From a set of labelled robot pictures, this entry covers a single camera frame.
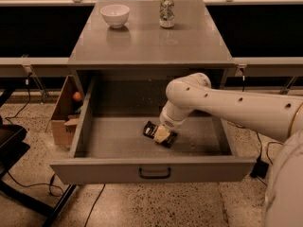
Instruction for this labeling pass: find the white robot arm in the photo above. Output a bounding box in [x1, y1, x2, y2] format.
[160, 73, 303, 227]

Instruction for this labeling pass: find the grey open top drawer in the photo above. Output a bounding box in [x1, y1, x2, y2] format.
[51, 73, 255, 184]

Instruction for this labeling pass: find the grey cabinet counter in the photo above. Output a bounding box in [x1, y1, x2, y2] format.
[67, 0, 236, 96]

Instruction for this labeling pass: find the orange fruit in box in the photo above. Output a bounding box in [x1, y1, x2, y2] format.
[72, 92, 82, 102]

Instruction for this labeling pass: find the brown cardboard box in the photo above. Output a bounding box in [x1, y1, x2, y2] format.
[51, 76, 82, 147]

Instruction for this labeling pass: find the black power adapter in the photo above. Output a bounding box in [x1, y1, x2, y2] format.
[250, 158, 269, 179]

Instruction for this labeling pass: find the silver green soda can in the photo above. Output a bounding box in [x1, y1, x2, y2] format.
[159, 0, 174, 28]

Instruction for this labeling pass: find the white ceramic bowl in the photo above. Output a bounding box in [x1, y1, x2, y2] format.
[100, 4, 130, 28]

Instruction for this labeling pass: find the black chair base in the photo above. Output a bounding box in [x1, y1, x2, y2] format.
[0, 92, 67, 227]

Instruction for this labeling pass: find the black drawer handle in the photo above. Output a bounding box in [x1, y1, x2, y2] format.
[138, 167, 171, 180]

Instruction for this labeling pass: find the black cable far right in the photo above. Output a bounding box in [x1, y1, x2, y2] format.
[256, 141, 285, 187]

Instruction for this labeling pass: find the black cable under drawer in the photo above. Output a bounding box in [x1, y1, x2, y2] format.
[82, 183, 107, 227]

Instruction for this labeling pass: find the black cable left floor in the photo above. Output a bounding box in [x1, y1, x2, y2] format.
[4, 73, 34, 125]

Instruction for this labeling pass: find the grey horizontal rail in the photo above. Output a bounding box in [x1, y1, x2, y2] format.
[0, 58, 70, 78]

